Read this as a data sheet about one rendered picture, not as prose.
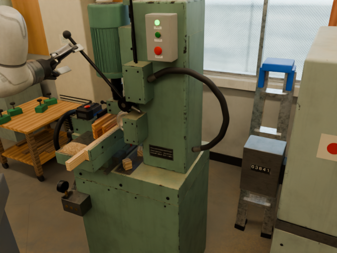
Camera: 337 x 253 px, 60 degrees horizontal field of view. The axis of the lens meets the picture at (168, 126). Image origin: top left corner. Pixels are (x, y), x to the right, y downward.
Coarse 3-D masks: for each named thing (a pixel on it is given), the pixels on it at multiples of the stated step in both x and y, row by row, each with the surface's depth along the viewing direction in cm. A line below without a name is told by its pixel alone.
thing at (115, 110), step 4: (108, 100) 143; (112, 100) 142; (116, 100) 142; (108, 104) 143; (112, 104) 142; (116, 104) 141; (108, 108) 144; (112, 108) 143; (116, 108) 142; (108, 112) 146; (112, 112) 144; (116, 112) 143
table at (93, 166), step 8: (72, 136) 156; (80, 136) 146; (88, 136) 146; (88, 144) 139; (120, 144) 144; (56, 152) 133; (104, 152) 133; (112, 152) 139; (64, 160) 133; (96, 160) 128; (104, 160) 134; (80, 168) 130; (88, 168) 128; (96, 168) 129
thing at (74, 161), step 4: (112, 128) 145; (96, 140) 134; (84, 148) 128; (80, 152) 125; (76, 156) 122; (80, 156) 123; (84, 156) 126; (68, 160) 119; (72, 160) 119; (76, 160) 121; (80, 160) 124; (84, 160) 126; (68, 164) 118; (72, 164) 119; (76, 164) 122; (68, 168) 119; (72, 168) 120
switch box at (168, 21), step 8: (152, 16) 101; (160, 16) 100; (168, 16) 98; (176, 16) 102; (152, 24) 102; (160, 24) 101; (168, 24) 99; (176, 24) 103; (152, 32) 103; (160, 32) 102; (168, 32) 101; (176, 32) 104; (152, 40) 104; (168, 40) 102; (176, 40) 105; (152, 48) 106; (168, 48) 103; (176, 48) 107; (152, 56) 107; (168, 56) 104; (176, 56) 108
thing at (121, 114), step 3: (120, 111) 129; (123, 111) 128; (126, 111) 128; (129, 111) 127; (117, 114) 131; (120, 114) 129; (123, 114) 129; (117, 117) 131; (120, 117) 130; (117, 120) 131; (120, 120) 131; (117, 123) 132; (120, 123) 132; (120, 126) 132; (120, 129) 133
